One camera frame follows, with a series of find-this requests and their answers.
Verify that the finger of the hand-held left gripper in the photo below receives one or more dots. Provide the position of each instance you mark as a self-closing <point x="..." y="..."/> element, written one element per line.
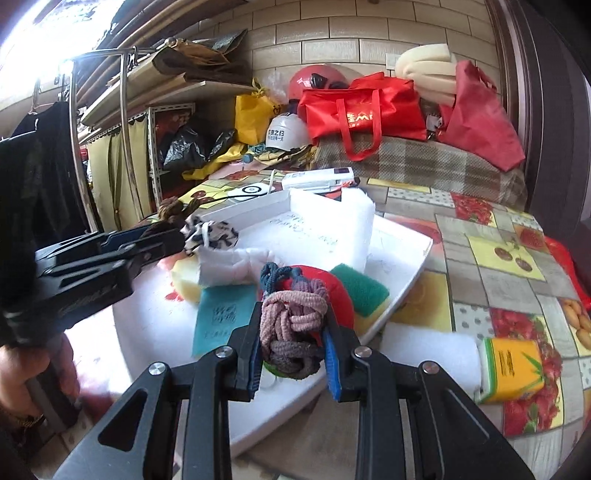
<point x="124" y="237"/>
<point x="161" y="247"/>

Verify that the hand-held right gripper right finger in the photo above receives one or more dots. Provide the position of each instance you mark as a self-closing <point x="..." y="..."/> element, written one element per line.
<point x="330" y="369"/>

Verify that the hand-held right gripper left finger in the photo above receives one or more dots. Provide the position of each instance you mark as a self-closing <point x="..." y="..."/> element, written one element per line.
<point x="251" y="364"/>

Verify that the yellow round sponge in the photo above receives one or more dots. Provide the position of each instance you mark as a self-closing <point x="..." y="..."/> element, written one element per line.
<point x="184" y="281"/>

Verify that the teal foam sheet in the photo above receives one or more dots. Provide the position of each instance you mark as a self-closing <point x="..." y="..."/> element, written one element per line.
<point x="221" y="318"/>

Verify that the leopard print scrunchie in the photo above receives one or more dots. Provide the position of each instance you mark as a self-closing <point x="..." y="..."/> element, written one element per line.
<point x="217" y="233"/>

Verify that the white knotted cloth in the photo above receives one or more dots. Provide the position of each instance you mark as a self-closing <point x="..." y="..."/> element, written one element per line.
<point x="231" y="265"/>

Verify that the red soft ball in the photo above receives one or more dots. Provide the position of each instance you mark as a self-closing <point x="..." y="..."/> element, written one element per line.
<point x="339" y="295"/>

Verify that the white shallow tray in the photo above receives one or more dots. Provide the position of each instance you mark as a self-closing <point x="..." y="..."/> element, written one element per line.
<point x="152" y="323"/>

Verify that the green scouring sponge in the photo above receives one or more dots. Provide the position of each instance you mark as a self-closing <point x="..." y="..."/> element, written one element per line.
<point x="360" y="286"/>

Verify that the white foam block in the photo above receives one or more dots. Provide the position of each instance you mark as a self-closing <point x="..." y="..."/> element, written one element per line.
<point x="332" y="221"/>

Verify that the person's left hand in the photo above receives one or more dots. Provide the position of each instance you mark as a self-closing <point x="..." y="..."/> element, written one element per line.
<point x="14" y="374"/>

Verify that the beige curtain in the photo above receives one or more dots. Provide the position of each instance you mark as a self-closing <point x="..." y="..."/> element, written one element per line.
<point x="115" y="175"/>

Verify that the white foam roll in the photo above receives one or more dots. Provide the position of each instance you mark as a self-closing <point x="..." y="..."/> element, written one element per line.
<point x="429" y="350"/>

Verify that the yellow plastic sheet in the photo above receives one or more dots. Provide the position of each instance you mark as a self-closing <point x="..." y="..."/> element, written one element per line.
<point x="217" y="161"/>

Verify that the black plastic bag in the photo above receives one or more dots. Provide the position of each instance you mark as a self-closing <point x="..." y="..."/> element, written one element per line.
<point x="184" y="147"/>

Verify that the black hanging garment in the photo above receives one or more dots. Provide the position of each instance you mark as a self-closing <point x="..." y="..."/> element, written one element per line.
<point x="41" y="175"/>

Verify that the white round charger device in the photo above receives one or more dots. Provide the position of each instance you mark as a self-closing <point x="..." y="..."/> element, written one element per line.
<point x="251" y="189"/>

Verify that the wooden shelf boards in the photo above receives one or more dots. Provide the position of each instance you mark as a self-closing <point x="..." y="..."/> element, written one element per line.
<point x="152" y="87"/>

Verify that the yellow patterned cloth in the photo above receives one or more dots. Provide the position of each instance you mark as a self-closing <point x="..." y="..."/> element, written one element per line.
<point x="286" y="157"/>

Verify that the yellow gift bag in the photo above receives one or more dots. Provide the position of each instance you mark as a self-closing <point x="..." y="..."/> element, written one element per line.
<point x="251" y="115"/>

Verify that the white helmet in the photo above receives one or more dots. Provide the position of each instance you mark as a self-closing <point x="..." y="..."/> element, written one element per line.
<point x="286" y="131"/>

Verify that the white power bank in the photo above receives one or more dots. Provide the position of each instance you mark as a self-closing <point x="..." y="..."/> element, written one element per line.
<point x="318" y="177"/>

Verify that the yellow green tissue packet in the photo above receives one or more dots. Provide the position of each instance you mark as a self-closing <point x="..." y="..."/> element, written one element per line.
<point x="512" y="364"/>

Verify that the brown paper bags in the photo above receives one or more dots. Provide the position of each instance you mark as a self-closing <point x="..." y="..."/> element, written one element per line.
<point x="194" y="57"/>

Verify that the clear plastic bag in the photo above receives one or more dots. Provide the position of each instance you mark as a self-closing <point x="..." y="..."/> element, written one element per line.
<point x="279" y="85"/>

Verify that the pink helmet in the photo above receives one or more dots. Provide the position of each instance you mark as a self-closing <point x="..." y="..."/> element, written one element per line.
<point x="314" y="78"/>

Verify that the plaid blanket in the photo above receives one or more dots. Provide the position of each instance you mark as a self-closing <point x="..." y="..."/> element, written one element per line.
<point x="438" y="166"/>

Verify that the red tote bag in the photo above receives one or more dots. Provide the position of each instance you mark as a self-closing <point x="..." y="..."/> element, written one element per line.
<point x="369" y="110"/>

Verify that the red plastic bag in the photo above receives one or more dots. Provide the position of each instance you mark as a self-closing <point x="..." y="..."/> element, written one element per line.
<point x="568" y="267"/>

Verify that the red cloth bag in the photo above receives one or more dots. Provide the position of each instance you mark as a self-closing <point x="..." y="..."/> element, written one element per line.
<point x="475" y="120"/>

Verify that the cream foam roll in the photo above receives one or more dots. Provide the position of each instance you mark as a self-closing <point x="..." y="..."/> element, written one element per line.
<point x="425" y="69"/>

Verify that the brown door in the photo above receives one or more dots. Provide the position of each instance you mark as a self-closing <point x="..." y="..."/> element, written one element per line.
<point x="545" y="92"/>

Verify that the chrome clothes rail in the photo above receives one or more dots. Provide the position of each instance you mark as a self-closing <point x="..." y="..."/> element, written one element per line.
<point x="123" y="115"/>

